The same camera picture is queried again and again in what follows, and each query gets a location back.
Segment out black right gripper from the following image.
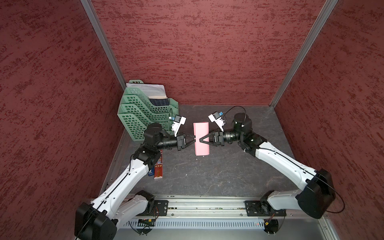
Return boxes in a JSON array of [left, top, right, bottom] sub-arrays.
[[200, 126, 243, 147]]

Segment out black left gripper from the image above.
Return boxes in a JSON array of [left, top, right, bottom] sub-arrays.
[[155, 130, 199, 151]]

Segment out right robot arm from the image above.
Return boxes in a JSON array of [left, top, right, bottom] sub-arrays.
[[195, 112, 336, 219]]

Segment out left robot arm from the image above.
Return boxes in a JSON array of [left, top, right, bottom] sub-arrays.
[[75, 123, 196, 240]]

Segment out red pencil box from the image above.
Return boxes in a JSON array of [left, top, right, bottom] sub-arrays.
[[154, 150, 163, 180]]

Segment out dark blue book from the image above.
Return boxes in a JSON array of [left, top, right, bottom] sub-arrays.
[[149, 99, 170, 106]]

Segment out blue pen box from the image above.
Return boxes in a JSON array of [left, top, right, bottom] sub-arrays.
[[148, 166, 155, 177]]

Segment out white papers in organizer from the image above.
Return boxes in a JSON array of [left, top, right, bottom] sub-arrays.
[[126, 83, 168, 99]]

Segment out green plastic file organizer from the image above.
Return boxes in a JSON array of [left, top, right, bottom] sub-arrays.
[[118, 80, 179, 142]]

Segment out perforated metal vent strip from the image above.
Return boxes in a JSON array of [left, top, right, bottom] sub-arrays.
[[119, 218, 266, 231]]

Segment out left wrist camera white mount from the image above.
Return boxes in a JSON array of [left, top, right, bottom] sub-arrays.
[[172, 115, 186, 137]]

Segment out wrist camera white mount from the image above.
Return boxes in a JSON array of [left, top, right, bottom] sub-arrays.
[[208, 112, 226, 132], [172, 115, 186, 137]]

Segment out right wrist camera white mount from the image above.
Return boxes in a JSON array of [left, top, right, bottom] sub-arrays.
[[208, 112, 226, 132]]

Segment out right camera black cable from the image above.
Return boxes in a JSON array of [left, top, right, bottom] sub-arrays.
[[222, 105, 247, 121]]

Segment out aluminium front rail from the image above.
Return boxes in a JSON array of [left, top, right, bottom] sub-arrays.
[[112, 196, 310, 220]]

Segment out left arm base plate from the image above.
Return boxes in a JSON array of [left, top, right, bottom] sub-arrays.
[[138, 200, 169, 218]]

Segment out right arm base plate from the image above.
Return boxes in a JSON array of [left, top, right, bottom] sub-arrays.
[[244, 201, 287, 218]]

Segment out left corner aluminium post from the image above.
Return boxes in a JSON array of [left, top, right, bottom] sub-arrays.
[[81, 0, 126, 90]]

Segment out corner aluminium post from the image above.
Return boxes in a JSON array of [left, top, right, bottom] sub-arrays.
[[269, 0, 338, 108], [81, 0, 126, 90]]

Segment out right corner aluminium post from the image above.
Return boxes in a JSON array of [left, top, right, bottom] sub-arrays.
[[269, 0, 338, 108]]

